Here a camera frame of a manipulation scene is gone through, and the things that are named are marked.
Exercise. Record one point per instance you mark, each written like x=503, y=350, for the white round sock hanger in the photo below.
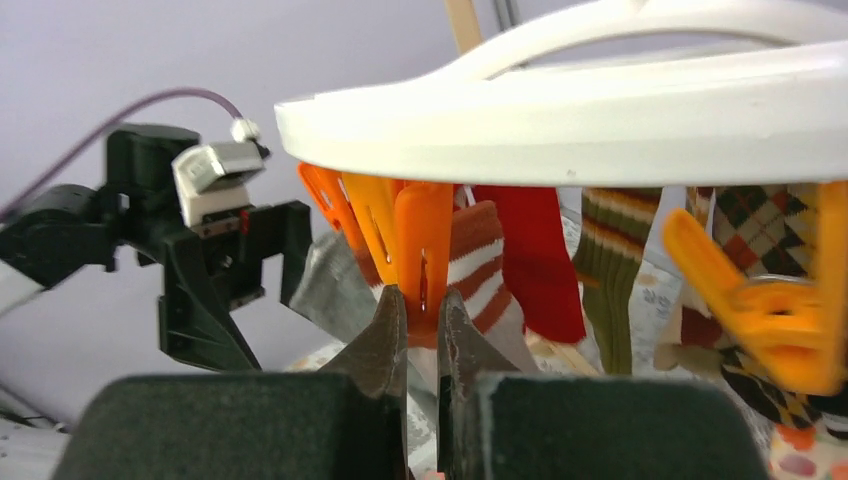
x=775, y=115

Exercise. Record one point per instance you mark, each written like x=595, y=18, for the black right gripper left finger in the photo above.
x=372, y=441

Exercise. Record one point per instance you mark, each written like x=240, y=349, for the brown argyle hanging sock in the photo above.
x=762, y=229

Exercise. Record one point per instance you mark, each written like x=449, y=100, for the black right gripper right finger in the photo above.
x=463, y=434

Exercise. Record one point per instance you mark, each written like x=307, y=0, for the red sock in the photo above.
x=537, y=267

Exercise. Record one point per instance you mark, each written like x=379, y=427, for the orange white striped sock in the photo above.
x=476, y=271

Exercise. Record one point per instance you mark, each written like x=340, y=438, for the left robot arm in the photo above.
x=50, y=238

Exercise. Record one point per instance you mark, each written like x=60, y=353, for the green striped sock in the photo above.
x=615, y=225

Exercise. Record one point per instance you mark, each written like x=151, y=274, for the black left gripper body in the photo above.
x=209, y=270

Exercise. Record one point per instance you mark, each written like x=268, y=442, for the grey sock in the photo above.
x=333, y=293

